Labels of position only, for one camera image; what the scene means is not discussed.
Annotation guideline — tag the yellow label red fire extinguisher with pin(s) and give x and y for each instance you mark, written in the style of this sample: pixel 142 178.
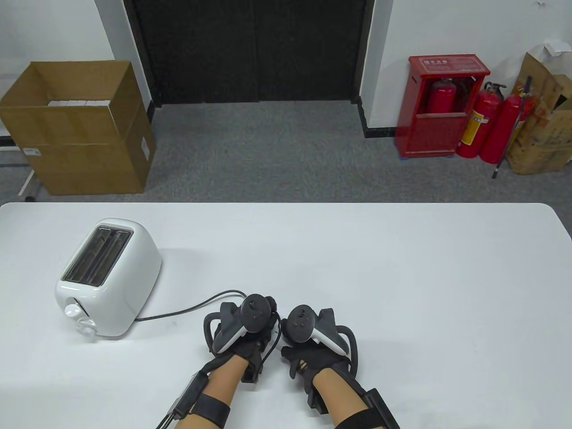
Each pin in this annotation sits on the yellow label red fire extinguisher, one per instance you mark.
pixel 487 105

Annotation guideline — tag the white crumpled paper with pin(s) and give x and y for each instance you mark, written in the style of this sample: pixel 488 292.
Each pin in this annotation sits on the white crumpled paper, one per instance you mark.
pixel 556 49

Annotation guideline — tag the black white left hand controller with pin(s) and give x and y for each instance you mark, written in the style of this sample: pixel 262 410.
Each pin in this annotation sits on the black white left hand controller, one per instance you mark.
pixel 255 313

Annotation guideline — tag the white metal stand frame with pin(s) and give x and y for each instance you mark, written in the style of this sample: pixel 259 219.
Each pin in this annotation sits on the white metal stand frame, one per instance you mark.
pixel 25 183

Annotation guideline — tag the person's right hand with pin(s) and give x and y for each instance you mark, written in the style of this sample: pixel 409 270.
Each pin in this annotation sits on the person's right hand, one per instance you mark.
pixel 321 362

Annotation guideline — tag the crumpled brown cardboard box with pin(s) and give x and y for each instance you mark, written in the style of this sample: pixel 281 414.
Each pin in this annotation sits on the crumpled brown cardboard box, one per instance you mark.
pixel 545 143

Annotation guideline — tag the red fire extinguisher cabinet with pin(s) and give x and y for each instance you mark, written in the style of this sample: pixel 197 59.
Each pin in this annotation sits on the red fire extinguisher cabinet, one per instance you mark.
pixel 429 134

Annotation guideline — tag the person's right forearm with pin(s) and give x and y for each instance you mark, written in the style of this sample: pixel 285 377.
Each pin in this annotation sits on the person's right forearm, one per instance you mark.
pixel 339 393

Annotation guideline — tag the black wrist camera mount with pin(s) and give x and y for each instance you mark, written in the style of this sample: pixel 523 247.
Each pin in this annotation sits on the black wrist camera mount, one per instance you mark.
pixel 380 406
pixel 210 409

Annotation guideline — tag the black double door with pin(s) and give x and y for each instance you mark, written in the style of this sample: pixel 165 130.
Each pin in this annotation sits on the black double door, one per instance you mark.
pixel 250 49

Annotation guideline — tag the person's left hand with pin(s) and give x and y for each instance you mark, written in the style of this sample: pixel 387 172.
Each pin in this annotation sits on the person's left hand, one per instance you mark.
pixel 254 345

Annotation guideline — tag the black white right hand controller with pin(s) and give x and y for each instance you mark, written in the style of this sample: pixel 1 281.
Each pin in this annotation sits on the black white right hand controller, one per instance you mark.
pixel 300 324

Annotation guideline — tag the white toaster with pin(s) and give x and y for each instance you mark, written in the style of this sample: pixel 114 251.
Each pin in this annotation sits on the white toaster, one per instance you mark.
pixel 134 268

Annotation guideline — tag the person's left forearm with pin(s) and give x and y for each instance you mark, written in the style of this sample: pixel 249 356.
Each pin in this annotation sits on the person's left forearm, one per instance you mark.
pixel 219 384

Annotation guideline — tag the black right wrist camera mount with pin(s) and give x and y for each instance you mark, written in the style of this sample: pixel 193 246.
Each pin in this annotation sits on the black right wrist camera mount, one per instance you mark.
pixel 380 406

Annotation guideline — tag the large brown cardboard box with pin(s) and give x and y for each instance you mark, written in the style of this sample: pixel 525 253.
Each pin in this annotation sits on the large brown cardboard box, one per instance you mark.
pixel 89 165

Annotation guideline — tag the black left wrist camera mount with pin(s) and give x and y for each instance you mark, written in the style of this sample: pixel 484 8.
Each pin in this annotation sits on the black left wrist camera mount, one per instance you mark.
pixel 210 409

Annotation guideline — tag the black white hand controller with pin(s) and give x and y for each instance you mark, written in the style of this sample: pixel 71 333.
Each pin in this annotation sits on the black white hand controller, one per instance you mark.
pixel 255 313
pixel 300 324

